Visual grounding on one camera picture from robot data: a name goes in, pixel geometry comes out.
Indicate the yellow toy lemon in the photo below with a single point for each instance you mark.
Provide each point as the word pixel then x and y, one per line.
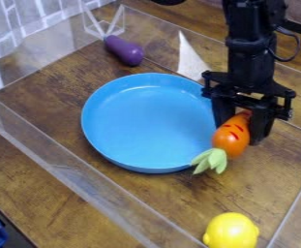
pixel 230 230

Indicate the orange toy carrot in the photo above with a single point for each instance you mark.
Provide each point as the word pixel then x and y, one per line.
pixel 229 141

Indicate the black bar top right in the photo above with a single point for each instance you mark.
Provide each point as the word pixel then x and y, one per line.
pixel 292 26

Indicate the blue round plate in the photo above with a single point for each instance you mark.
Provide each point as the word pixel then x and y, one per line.
pixel 148 122

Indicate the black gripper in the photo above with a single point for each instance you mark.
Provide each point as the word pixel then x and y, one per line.
pixel 229 96

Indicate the clear acrylic enclosure wall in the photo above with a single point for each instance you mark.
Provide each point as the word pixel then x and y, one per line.
pixel 72 200

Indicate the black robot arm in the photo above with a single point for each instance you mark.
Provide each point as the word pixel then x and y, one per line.
pixel 246 86

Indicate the purple toy eggplant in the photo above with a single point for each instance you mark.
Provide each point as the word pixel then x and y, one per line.
pixel 128 52

